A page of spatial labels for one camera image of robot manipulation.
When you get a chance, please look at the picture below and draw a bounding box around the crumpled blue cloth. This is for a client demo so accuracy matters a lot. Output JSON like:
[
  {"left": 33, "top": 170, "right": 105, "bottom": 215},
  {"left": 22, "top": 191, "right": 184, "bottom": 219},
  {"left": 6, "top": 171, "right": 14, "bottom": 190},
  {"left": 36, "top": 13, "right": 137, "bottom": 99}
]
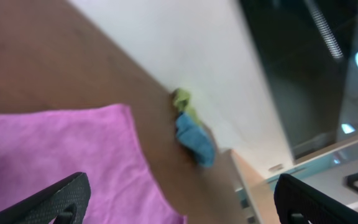
[{"left": 175, "top": 112, "right": 216, "bottom": 167}]

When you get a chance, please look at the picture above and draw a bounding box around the purple microfiber cloth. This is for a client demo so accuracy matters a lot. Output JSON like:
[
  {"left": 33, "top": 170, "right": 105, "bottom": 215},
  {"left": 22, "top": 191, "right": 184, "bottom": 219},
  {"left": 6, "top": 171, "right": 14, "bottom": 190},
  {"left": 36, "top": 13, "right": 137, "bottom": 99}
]
[{"left": 0, "top": 105, "right": 188, "bottom": 223}]

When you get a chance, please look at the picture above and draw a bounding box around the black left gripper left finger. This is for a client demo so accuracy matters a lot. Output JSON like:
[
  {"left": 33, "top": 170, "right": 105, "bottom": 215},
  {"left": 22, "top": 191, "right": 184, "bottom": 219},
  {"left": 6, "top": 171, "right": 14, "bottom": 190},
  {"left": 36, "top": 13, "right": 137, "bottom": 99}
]
[{"left": 0, "top": 172, "right": 91, "bottom": 224}]

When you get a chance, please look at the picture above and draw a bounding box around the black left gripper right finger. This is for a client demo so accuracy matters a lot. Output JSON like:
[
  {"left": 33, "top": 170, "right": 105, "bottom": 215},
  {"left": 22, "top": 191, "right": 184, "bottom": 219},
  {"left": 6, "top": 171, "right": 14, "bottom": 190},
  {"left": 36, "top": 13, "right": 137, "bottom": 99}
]
[{"left": 273, "top": 174, "right": 358, "bottom": 224}]

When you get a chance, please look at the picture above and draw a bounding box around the crumpled olive green cloth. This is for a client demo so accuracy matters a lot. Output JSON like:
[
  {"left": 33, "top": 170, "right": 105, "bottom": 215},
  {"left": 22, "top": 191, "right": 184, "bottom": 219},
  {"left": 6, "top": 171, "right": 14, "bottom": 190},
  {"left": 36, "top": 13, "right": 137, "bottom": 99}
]
[{"left": 172, "top": 88, "right": 201, "bottom": 125}]

